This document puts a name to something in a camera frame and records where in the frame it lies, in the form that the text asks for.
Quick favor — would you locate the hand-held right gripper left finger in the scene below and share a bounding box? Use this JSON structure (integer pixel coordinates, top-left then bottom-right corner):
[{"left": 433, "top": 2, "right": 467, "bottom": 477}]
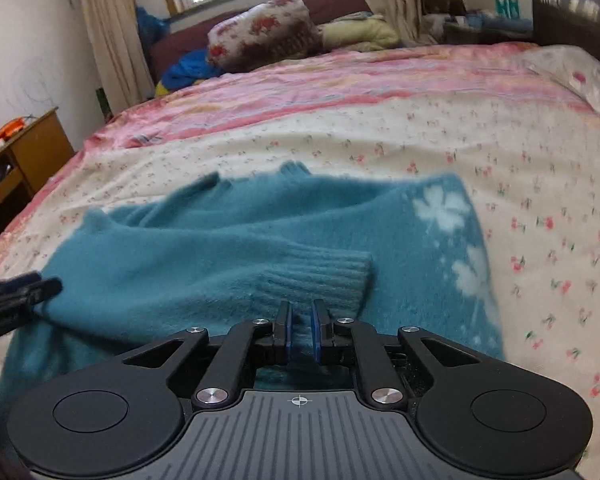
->
[{"left": 121, "top": 300, "right": 295, "bottom": 409}]

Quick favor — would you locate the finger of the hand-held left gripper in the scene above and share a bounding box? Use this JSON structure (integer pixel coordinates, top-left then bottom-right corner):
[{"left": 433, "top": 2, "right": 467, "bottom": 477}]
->
[
  {"left": 0, "top": 270, "right": 42, "bottom": 295},
  {"left": 0, "top": 276, "right": 63, "bottom": 346}
]

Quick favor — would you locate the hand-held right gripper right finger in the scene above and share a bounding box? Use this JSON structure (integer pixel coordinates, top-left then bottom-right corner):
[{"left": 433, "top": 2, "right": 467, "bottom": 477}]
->
[{"left": 310, "top": 299, "right": 481, "bottom": 406}]

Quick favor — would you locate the teal knit sweater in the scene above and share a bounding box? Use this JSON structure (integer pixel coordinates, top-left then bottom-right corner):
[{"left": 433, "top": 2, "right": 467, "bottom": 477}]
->
[{"left": 0, "top": 160, "right": 506, "bottom": 411}]

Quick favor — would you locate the orange object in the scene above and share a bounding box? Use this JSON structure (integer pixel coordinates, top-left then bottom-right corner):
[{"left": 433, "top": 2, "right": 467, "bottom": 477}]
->
[{"left": 0, "top": 116, "right": 33, "bottom": 140}]

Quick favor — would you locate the dark green object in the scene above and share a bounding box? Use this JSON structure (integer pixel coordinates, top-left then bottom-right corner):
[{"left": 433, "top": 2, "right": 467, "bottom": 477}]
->
[{"left": 96, "top": 87, "right": 113, "bottom": 121}]

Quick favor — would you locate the blue and yellow cloth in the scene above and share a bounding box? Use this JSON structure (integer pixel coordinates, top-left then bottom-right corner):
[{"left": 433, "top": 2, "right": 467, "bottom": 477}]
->
[{"left": 155, "top": 50, "right": 231, "bottom": 96}]

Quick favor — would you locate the blue plastic bag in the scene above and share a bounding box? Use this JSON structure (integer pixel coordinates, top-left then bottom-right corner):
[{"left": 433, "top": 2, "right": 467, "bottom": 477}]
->
[{"left": 135, "top": 6, "right": 171, "bottom": 43}]

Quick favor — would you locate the folded yellow blanket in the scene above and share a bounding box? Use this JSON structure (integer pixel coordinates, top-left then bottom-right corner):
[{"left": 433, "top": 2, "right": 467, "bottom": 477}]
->
[{"left": 317, "top": 14, "right": 401, "bottom": 52}]

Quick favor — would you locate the floral red white pillow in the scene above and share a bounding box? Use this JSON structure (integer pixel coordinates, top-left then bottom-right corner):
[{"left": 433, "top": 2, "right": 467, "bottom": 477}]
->
[{"left": 207, "top": 0, "right": 323, "bottom": 73}]

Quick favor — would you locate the cluttered dark nightstand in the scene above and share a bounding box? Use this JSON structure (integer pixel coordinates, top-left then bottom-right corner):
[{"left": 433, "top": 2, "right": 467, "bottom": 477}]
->
[{"left": 422, "top": 10, "right": 536, "bottom": 46}]

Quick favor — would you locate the brown bag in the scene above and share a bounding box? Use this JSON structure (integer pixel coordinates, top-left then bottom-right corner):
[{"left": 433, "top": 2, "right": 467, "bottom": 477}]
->
[{"left": 420, "top": 0, "right": 468, "bottom": 18}]

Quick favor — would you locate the white printed pillow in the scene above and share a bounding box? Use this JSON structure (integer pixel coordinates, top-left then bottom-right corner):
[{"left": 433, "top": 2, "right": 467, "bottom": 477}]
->
[{"left": 522, "top": 45, "right": 600, "bottom": 128}]

